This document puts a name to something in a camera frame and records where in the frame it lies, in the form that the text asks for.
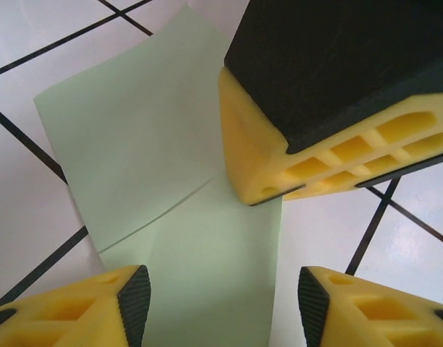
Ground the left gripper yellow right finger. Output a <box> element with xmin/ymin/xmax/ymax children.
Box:
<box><xmin>298</xmin><ymin>266</ymin><xmax>443</xmax><ymax>347</ymax></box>

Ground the light green paper sheet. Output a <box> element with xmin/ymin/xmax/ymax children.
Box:
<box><xmin>33</xmin><ymin>4</ymin><xmax>284</xmax><ymax>347</ymax></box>

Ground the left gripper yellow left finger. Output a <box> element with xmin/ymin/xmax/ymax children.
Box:
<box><xmin>0</xmin><ymin>265</ymin><xmax>150</xmax><ymax>347</ymax></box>

